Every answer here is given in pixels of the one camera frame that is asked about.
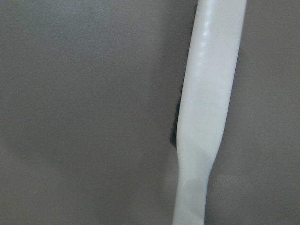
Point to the beige brush with black bristles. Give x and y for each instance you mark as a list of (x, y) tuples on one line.
[(205, 97)]

